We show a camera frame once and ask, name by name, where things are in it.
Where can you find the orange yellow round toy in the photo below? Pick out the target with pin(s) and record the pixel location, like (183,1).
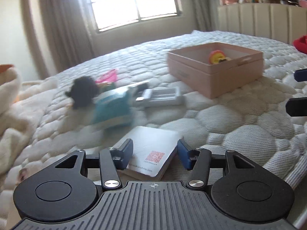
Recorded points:
(217,57)

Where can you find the pink toy racket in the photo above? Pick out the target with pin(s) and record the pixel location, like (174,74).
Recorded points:
(108,77)

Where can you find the teal tissue packet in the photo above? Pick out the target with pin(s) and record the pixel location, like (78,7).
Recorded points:
(112,109)

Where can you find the white quilted mattress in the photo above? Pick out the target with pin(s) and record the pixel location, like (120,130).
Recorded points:
(239,124)

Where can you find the cream padded headboard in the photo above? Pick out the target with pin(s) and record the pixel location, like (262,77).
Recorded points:
(263,20)

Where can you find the white fleece blanket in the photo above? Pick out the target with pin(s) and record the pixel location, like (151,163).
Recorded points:
(19,115)

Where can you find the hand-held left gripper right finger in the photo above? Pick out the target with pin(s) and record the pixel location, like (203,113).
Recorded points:
(183,153)

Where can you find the black plush toy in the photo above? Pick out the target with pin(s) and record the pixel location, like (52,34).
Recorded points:
(82,91)

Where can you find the white paperback book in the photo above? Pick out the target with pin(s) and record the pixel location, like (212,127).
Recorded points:
(153,143)

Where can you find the pink cardboard box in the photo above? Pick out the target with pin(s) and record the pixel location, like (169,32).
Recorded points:
(206,76)

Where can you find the beige curtain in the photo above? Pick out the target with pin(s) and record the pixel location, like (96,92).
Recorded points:
(196,2)
(62,24)

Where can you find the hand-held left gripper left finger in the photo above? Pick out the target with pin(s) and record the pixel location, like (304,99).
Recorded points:
(124,153)

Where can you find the grey battery charger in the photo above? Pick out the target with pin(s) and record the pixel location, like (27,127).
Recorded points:
(163,97)

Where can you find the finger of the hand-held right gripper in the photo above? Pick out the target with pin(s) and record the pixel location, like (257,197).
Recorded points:
(298,107)
(301,75)

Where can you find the barred window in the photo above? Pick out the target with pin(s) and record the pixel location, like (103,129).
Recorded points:
(134,2)

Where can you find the red cloth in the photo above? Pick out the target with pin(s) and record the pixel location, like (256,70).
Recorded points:
(301,44)

